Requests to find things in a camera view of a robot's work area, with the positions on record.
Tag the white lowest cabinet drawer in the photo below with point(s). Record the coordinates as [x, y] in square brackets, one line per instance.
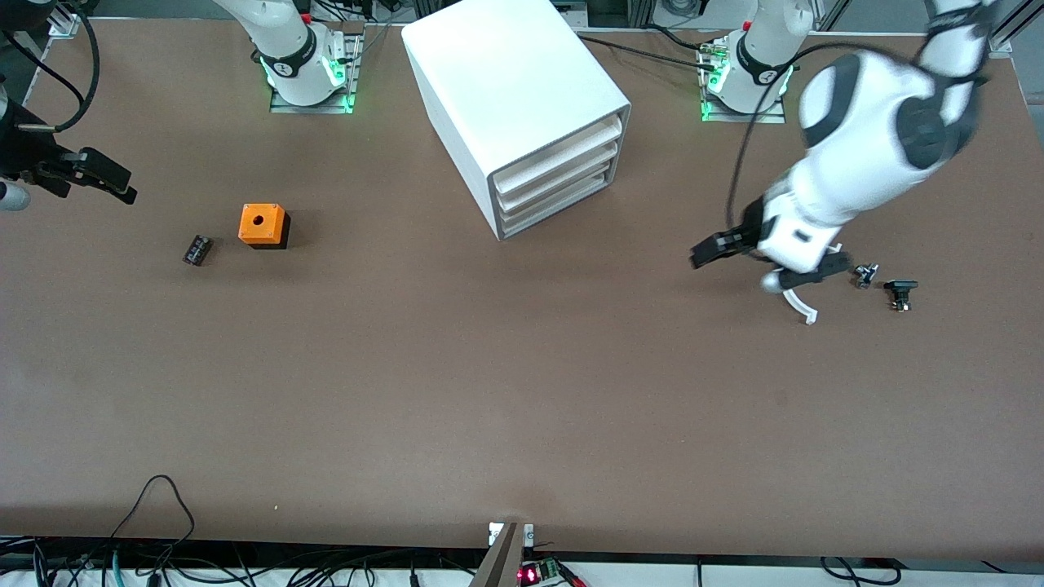
[555, 208]

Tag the black cylindrical capacitor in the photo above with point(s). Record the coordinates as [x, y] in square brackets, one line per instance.
[196, 249]

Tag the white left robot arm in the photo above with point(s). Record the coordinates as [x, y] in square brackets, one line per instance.
[856, 147]

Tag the orange box with hole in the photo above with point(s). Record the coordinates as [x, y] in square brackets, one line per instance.
[261, 222]

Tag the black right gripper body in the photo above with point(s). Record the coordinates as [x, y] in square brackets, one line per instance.
[24, 152]

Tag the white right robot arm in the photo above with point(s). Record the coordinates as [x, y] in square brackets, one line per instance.
[285, 49]

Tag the white drawer cabinet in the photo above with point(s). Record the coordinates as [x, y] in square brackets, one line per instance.
[506, 73]

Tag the circuit board with red light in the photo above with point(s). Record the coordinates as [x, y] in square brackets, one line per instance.
[530, 575]

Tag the aluminium frame profile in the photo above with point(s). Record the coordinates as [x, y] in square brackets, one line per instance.
[61, 24]
[1007, 33]

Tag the white curved plastic arc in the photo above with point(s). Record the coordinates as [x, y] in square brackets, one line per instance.
[803, 311]

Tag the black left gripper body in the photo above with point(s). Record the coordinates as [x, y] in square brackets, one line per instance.
[748, 231]

